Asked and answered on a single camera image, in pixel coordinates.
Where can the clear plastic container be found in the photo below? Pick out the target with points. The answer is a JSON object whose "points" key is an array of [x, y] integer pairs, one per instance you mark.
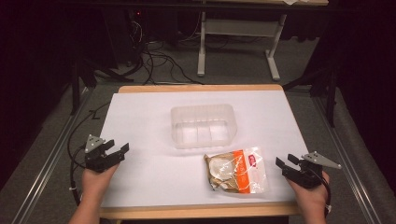
{"points": [[204, 126]]}

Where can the person's left hand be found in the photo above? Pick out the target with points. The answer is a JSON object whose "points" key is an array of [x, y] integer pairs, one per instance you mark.
{"points": [[95, 185]]}

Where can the person's right hand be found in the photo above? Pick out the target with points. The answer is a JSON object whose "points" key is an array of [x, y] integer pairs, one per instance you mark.
{"points": [[311, 200]]}

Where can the white metal desk frame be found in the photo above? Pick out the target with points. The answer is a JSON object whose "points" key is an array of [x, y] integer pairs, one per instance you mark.
{"points": [[201, 56]]}

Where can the black stand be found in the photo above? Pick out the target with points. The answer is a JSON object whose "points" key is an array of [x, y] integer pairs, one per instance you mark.
{"points": [[331, 93]]}

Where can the metal floor rail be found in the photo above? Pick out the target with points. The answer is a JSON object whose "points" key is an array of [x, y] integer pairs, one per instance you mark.
{"points": [[342, 155], [53, 155]]}

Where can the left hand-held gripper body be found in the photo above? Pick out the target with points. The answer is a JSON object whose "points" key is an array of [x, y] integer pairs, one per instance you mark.
{"points": [[96, 160]]}

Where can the dark computer tower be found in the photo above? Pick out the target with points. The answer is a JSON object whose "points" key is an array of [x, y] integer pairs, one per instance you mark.
{"points": [[124, 37]]}

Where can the white table sheet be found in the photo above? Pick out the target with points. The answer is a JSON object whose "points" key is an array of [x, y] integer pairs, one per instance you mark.
{"points": [[149, 174]]}

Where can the orange and clear snack bag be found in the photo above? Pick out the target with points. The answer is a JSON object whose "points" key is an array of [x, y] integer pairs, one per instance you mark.
{"points": [[236, 171]]}

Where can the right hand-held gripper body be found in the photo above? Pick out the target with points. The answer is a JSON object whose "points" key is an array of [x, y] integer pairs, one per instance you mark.
{"points": [[306, 177]]}

